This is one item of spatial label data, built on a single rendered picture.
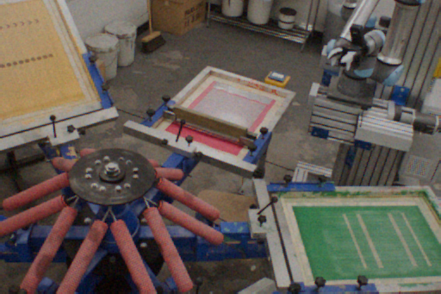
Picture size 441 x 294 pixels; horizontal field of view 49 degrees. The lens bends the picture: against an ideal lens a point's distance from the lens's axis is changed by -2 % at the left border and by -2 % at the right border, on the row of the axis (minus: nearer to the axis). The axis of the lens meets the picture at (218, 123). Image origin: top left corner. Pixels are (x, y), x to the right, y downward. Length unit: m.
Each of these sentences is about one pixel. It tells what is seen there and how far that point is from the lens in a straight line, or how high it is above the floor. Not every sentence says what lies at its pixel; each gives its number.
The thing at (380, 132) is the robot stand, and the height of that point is 1.17.
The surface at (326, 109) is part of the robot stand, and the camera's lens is 2.55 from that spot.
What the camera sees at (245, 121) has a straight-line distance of 2.69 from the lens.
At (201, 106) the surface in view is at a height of 0.96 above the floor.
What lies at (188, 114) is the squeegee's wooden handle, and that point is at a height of 1.04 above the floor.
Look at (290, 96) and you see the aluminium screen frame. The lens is 2.92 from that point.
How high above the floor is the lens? 2.46
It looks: 35 degrees down
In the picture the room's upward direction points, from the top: 6 degrees clockwise
